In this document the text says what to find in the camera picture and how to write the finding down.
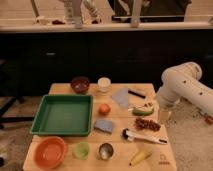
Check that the green plastic tray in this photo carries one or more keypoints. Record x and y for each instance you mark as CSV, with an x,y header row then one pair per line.
x,y
63,115

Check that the green toy cucumber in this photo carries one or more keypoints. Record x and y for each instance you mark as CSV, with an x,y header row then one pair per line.
x,y
141,112

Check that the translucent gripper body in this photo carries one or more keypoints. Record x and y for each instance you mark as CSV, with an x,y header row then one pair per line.
x,y
163,115

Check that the dark red bowl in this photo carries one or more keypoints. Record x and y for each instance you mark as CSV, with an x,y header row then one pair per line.
x,y
80,85

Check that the white paper cup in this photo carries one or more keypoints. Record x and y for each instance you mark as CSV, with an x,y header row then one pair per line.
x,y
104,84

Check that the green plastic cup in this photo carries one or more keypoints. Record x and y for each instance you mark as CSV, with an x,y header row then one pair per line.
x,y
81,150

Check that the orange tomato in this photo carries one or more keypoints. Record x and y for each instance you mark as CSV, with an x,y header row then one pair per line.
x,y
104,109

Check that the brown grape bunch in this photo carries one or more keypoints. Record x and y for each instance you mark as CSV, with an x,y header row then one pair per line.
x,y
144,124

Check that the grey towel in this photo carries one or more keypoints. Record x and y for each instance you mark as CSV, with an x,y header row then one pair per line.
x,y
121,97

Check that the blue sponge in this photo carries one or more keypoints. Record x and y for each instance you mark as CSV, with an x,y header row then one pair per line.
x,y
104,125

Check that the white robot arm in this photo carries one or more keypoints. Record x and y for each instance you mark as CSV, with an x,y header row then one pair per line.
x,y
184,81

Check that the wooden table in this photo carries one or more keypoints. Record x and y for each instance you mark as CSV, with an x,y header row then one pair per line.
x,y
161,159

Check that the metal cup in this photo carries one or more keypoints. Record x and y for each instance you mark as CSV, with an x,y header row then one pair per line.
x,y
105,151

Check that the orange plastic bowl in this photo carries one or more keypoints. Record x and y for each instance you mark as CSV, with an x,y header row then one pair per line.
x,y
50,152

